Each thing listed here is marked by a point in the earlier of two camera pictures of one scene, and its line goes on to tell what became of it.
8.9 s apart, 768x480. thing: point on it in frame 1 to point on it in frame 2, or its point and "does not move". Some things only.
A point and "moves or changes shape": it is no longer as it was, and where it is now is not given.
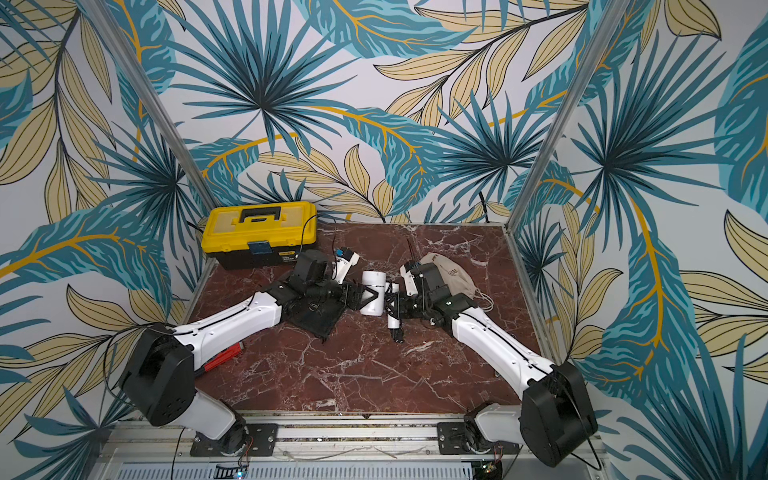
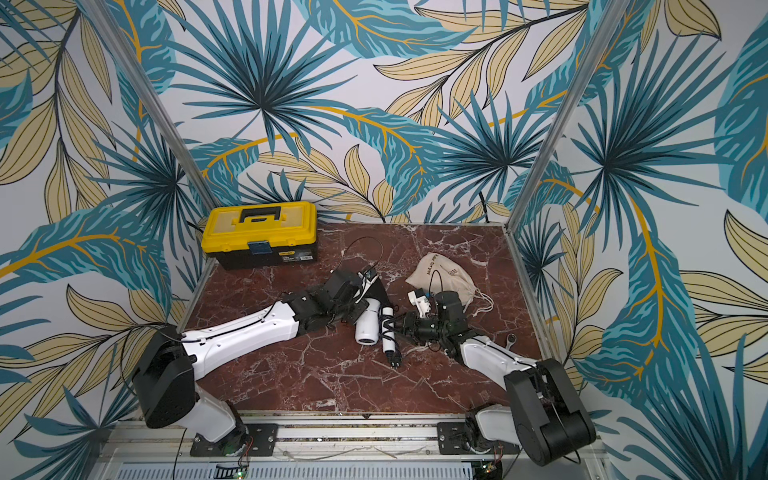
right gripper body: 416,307 to 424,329
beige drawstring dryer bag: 458,281 does not move
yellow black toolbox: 242,236 does not move
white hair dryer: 380,297 moves or changes shape
